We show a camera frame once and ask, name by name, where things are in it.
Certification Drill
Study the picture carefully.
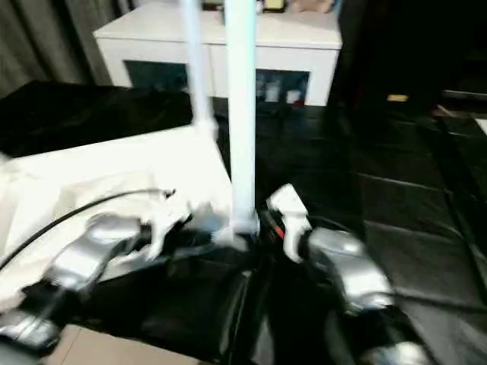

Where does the white plastic table top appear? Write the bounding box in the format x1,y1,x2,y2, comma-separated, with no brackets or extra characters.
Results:
0,127,259,313

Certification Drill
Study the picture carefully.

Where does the black mat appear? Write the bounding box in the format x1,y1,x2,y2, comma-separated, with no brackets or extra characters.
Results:
0,79,487,365

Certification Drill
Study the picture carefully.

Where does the white cabinet with glass doors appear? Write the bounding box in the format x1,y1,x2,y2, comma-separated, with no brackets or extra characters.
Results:
93,3,342,107

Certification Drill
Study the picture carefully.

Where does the grey-green curtain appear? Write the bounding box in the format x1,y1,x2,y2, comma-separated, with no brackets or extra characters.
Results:
0,0,132,100

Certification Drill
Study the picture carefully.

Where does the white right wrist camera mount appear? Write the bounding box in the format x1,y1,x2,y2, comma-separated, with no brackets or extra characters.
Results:
266,183,313,263

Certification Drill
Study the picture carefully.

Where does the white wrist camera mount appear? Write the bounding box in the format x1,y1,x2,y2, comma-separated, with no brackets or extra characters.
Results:
266,183,313,263
140,205,193,262

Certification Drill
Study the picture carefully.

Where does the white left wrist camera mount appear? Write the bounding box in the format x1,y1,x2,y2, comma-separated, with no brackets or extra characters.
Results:
140,205,193,262

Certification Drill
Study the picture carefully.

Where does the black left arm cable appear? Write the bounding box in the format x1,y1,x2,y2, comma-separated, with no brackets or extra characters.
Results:
0,188,177,271

